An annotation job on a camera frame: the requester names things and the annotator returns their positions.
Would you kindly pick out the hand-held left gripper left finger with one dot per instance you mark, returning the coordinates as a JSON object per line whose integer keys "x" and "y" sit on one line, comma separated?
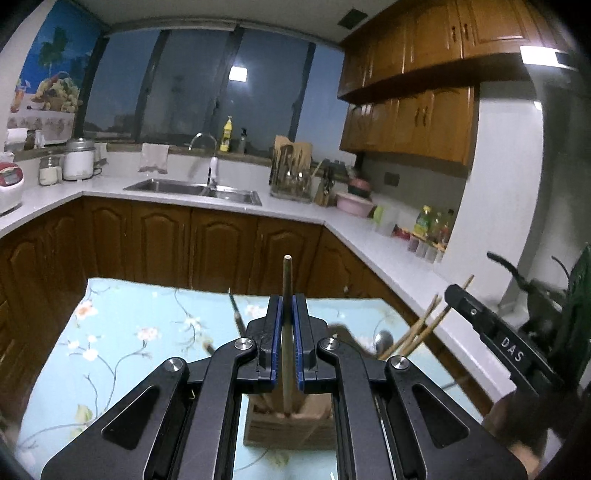
{"x": 276, "y": 344}

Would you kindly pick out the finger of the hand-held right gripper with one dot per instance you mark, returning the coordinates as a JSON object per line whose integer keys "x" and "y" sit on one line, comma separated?
{"x": 503, "y": 341}

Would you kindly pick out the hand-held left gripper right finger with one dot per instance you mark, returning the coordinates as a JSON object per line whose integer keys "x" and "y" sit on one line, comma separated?
{"x": 300, "y": 344}

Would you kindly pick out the metal chopstick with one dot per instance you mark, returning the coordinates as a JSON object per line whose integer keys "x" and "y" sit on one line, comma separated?
{"x": 236, "y": 316}

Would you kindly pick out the wooden utensil holder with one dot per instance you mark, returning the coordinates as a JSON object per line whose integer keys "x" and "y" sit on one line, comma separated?
{"x": 291, "y": 431}

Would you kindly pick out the person's right hand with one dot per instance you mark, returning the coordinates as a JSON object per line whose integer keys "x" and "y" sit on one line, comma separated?
{"x": 512, "y": 424}

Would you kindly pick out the metal spoon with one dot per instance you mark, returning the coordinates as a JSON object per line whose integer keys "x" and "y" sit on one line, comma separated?
{"x": 383, "y": 341}

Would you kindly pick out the row of white spice containers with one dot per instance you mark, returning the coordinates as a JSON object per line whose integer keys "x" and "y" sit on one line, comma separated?
{"x": 425, "y": 251}

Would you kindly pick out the dark sauce bottle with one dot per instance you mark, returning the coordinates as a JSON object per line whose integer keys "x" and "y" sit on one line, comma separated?
{"x": 439, "y": 227}

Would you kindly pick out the yellow cooking oil bottle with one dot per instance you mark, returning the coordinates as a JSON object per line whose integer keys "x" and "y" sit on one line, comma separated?
{"x": 422, "y": 224}

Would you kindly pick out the green plastic cup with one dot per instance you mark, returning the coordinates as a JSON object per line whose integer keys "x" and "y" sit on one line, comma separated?
{"x": 378, "y": 214}

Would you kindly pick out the wooden base cabinets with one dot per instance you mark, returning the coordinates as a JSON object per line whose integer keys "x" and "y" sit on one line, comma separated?
{"x": 161, "y": 244}

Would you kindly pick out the stacked pink basins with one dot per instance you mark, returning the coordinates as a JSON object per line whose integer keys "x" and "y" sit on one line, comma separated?
{"x": 354, "y": 201}

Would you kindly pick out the knife block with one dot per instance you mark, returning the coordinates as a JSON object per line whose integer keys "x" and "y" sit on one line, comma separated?
{"x": 323, "y": 189}

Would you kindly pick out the blue floral tablecloth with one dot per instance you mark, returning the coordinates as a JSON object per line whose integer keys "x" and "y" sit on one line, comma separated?
{"x": 115, "y": 332}

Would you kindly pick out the dish rack with cutting boards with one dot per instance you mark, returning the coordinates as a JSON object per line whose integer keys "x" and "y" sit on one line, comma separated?
{"x": 291, "y": 170}

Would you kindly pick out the stainless steel sink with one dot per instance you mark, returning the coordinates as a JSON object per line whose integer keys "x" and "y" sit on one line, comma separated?
{"x": 184, "y": 188}

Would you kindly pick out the chrome sink faucet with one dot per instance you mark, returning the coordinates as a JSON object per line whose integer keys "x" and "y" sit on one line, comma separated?
{"x": 213, "y": 168}

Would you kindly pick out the dark spray bottle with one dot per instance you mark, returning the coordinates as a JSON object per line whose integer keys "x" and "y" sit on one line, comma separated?
{"x": 242, "y": 143}

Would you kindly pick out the yellow dish soap bottle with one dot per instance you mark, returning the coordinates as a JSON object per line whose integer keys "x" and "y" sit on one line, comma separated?
{"x": 226, "y": 136}

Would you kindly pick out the pale hanging towel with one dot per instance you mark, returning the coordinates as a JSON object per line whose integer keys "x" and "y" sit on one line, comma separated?
{"x": 153, "y": 159}

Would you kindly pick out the white light fixture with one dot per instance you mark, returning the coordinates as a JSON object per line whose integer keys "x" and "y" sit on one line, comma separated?
{"x": 547, "y": 56}

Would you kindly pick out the white cooker with steel lid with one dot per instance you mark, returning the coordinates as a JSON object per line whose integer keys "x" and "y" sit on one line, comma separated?
{"x": 78, "y": 161}

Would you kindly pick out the dark kitchen window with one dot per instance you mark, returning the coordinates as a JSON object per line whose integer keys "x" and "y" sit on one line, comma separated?
{"x": 194, "y": 83}

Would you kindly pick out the glass storage jar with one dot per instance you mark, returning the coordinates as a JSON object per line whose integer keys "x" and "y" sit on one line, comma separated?
{"x": 50, "y": 173}

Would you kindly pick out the white and red rice cooker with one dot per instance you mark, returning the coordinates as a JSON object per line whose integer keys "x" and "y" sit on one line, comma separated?
{"x": 9, "y": 184}

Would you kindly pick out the ceiling vent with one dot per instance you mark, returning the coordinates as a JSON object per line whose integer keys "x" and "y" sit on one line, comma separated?
{"x": 352, "y": 18}

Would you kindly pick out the paper towel roll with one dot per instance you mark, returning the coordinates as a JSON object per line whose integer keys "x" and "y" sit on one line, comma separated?
{"x": 16, "y": 138}

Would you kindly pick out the dark wall outlet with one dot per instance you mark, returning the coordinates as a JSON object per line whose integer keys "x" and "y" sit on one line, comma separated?
{"x": 392, "y": 179}

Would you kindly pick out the wooden wall cabinets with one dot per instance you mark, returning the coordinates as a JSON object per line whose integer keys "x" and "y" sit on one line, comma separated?
{"x": 415, "y": 69}

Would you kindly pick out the fruit wall poster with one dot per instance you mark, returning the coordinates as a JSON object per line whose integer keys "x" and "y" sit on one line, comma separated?
{"x": 51, "y": 69}

